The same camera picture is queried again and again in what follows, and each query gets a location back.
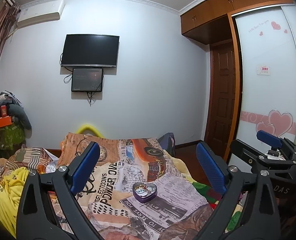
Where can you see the white air conditioner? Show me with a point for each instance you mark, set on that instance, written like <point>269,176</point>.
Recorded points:
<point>40,13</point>

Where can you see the small black wall monitor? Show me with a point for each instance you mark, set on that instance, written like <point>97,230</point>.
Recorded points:
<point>87,80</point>

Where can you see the green fabric bin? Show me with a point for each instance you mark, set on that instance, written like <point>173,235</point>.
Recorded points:
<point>10,136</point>

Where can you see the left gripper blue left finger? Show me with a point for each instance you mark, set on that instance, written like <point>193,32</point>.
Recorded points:
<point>82,166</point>

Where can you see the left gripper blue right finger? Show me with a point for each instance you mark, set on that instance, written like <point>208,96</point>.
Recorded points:
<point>213,166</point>

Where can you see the yellow curved headrest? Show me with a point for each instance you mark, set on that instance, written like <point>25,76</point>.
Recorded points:
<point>87,127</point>

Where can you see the newspaper print bedspread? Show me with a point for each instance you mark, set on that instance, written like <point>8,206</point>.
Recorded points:
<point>107,198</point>

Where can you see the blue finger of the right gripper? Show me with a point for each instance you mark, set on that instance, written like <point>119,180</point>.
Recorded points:
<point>269,139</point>

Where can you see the grey clothes pile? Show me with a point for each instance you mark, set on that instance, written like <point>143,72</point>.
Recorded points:
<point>11,106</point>

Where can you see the large black wall television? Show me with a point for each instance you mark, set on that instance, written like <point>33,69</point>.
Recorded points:
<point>90,50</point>

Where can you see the colourful fleece blanket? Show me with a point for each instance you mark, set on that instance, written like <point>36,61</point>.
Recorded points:
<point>186,162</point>

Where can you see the purple heart-shaped tin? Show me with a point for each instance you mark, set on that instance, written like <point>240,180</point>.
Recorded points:
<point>143,193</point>

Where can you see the orange box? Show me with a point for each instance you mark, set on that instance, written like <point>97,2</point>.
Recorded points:
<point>5,121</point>

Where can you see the dark blue bag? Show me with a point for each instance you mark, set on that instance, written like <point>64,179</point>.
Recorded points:
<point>167,142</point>

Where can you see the brown wooden door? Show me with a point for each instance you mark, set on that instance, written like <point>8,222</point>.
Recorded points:
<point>221,98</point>

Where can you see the wooden upper cabinets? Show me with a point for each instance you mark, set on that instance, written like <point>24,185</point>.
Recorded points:
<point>208,21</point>

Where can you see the white wardrobe sliding door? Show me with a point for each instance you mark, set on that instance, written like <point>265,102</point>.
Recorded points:
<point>267,39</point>

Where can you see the yellow garment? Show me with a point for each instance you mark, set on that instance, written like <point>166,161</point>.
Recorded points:
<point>11,188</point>

